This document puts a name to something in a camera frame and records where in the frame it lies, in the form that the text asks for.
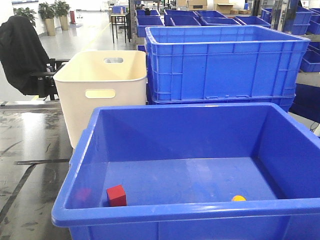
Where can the red cube block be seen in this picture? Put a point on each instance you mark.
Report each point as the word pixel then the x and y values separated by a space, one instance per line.
pixel 116 196

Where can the yellow studded toy block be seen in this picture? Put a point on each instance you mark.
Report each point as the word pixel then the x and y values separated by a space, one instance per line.
pixel 238 198

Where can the beige plastic bin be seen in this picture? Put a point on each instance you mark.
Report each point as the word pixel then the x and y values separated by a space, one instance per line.
pixel 99 78

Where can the blue target bin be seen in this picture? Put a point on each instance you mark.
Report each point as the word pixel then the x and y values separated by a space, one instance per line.
pixel 181 165

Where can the large blue crate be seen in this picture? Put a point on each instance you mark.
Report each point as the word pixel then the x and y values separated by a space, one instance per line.
pixel 227 63

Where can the black office chair with jacket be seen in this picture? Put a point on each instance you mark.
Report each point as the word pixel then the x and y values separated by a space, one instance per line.
pixel 27 66

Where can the potted plant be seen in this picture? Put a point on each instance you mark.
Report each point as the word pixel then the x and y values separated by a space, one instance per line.
pixel 47 14

